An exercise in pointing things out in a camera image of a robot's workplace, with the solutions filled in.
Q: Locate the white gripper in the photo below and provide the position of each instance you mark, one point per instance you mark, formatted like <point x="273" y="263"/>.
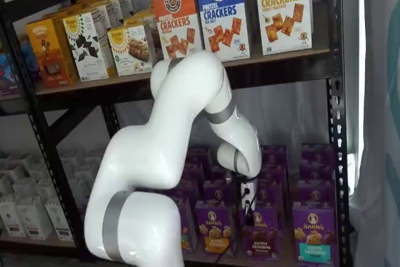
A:
<point x="250" y="193"/>

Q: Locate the purple Annie's box brown label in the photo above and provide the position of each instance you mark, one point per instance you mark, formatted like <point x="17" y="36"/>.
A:
<point x="265" y="239"/>
<point x="275" y="154"/>
<point x="272" y="195"/>
<point x="275" y="173"/>

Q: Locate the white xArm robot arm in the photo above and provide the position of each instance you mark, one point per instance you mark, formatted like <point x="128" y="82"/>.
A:
<point x="140" y="160"/>

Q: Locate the purple Annie's box green label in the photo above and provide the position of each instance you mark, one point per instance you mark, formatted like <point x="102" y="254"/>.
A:
<point x="187" y="226"/>
<point x="195" y="173"/>
<point x="201" y="156"/>
<point x="189" y="190"/>

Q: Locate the purple Annie's box teal label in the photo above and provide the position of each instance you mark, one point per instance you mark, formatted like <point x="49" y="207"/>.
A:
<point x="317" y="154"/>
<point x="315" y="232"/>
<point x="315" y="193"/>
<point x="316" y="173"/>

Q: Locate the black metal shelf rack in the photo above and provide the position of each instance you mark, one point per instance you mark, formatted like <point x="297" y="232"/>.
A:
<point x="339" y="154"/>
<point x="12" y="106"/>

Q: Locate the white paper snack box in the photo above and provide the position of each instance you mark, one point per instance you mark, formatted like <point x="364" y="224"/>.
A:
<point x="47" y="189"/>
<point x="11" y="217"/>
<point x="18" y="170"/>
<point x="70" y="159"/>
<point x="25" y="187"/>
<point x="34" y="217"/>
<point x="54" y="217"/>
<point x="37" y="170"/>
<point x="6" y="190"/>

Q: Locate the Simple Mills bar box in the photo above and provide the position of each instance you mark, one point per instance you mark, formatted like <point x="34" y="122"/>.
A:
<point x="129" y="51"/>
<point x="140" y="18"/>

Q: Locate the blue pretzel crackers box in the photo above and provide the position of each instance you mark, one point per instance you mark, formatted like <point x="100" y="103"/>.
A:
<point x="222" y="13"/>

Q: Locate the yellow pretzel crackers box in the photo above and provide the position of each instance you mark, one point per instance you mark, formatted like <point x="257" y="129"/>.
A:
<point x="281" y="13"/>

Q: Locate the orange pretzel crackers box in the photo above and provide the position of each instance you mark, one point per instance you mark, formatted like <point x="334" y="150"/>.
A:
<point x="175" y="20"/>

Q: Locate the orange snack box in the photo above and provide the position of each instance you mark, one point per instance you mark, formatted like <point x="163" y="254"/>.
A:
<point x="47" y="54"/>

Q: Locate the light blue snack box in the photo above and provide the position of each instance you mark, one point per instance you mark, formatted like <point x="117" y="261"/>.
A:
<point x="28" y="54"/>

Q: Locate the blue red snack box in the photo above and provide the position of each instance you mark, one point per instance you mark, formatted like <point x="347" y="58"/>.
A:
<point x="7" y="73"/>

